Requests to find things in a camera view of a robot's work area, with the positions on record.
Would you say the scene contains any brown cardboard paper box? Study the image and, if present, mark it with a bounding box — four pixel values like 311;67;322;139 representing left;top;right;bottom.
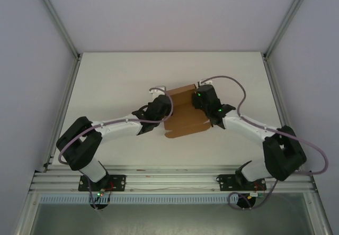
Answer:
163;83;214;140

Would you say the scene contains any grey metal panel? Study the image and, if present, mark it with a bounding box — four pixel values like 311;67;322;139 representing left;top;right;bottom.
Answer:
15;192;332;235

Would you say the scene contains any aluminium table side rail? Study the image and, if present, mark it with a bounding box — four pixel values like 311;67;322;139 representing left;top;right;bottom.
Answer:
43;57;82;172
262;55;295;130

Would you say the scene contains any aluminium mounting rail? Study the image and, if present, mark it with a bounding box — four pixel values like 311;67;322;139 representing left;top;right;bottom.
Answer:
29;167;317;193

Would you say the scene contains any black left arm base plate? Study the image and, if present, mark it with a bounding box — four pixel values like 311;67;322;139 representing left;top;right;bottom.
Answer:
78;174;127;192

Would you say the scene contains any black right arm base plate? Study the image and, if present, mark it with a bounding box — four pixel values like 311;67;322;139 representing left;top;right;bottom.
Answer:
217;174;267;192

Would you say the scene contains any grey slotted cable duct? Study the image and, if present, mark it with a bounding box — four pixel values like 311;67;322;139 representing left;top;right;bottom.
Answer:
39;194;265;204

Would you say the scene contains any black round cable grommet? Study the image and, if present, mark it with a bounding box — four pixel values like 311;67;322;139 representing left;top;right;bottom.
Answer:
235;194;256;211
90;202;108;211

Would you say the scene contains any aluminium frame post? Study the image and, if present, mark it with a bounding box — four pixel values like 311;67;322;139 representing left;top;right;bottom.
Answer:
263;0;317;58
33;0;82;60

